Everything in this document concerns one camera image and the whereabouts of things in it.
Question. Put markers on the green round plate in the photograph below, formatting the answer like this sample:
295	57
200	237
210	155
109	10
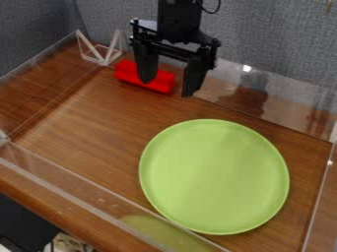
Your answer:
214	176

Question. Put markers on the clear acrylic corner bracket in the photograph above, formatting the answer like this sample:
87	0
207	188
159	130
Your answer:
97	53

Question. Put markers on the red plastic block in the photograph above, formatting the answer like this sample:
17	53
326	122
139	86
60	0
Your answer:
161	84

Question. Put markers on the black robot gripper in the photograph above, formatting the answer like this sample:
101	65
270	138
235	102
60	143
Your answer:
173	36

